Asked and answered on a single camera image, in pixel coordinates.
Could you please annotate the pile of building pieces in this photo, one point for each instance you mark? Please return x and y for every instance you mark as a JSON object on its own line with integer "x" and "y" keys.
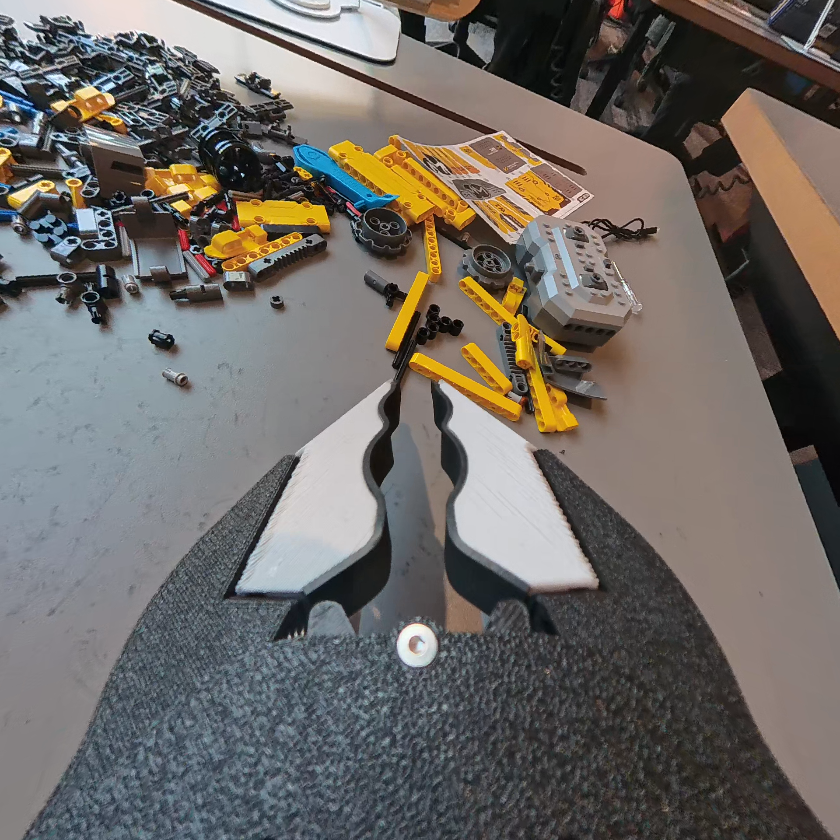
{"x": 151, "y": 85}

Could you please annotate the grey curved block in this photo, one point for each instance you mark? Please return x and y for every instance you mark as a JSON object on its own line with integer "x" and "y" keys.
{"x": 118, "y": 164}

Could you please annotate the black swivel chair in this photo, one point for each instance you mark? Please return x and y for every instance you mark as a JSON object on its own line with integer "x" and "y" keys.
{"x": 558, "y": 52}

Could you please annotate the yellow sticker sheet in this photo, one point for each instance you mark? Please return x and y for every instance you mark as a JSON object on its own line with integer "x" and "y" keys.
{"x": 525, "y": 177}

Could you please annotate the wood-edged far desk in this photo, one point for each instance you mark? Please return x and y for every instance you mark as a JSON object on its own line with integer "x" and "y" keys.
{"x": 781, "y": 164}

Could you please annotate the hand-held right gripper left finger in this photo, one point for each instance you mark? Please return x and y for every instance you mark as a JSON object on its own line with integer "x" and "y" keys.
{"x": 321, "y": 525}

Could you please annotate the grey wheel hub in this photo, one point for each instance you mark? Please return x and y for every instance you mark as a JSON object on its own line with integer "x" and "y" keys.
{"x": 489, "y": 262}
{"x": 384, "y": 229}

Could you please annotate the black wheel rim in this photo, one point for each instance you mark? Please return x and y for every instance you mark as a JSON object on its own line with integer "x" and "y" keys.
{"x": 226, "y": 157}

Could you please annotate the scattered yellow holed beams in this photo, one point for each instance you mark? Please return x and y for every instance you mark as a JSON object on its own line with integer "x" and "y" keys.
{"x": 485, "y": 367}

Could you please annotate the clear plastic rod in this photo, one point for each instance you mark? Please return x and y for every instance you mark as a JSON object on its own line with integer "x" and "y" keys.
{"x": 627, "y": 285}

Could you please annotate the dark wooden table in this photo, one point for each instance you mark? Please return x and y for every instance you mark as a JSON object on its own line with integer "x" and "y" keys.
{"x": 715, "y": 23}

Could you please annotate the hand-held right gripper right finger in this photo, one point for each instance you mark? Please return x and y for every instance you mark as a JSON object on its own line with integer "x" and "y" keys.
{"x": 518, "y": 518}

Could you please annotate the blue brick separator tool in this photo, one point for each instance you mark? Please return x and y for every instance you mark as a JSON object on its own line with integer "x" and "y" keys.
{"x": 328, "y": 170}

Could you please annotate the grey motor hub block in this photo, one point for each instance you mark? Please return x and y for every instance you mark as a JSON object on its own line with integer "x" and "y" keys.
{"x": 571, "y": 289}

